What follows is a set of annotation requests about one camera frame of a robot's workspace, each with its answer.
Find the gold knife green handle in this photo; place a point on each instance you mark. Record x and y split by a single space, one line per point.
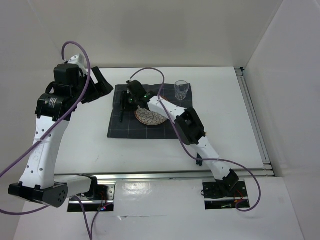
199 161

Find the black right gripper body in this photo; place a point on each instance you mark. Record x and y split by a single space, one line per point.
131 104

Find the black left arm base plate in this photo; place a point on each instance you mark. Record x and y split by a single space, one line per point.
103 199

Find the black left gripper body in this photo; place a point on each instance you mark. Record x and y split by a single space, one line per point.
95 90

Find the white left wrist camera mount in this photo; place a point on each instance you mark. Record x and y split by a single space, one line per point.
77 59

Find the gold fork green handle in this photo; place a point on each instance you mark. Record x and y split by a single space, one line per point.
122 104

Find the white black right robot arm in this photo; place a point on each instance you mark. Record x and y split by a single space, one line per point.
189 129

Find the floral patterned plate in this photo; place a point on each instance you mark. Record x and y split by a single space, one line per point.
149 118

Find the dark grey checked cloth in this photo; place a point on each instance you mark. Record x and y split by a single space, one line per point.
131 128

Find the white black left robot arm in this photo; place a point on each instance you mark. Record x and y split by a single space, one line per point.
38 183

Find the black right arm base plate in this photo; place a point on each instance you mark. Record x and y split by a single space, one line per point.
215 199

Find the clear drinking glass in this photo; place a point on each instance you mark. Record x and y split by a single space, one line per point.
181 89

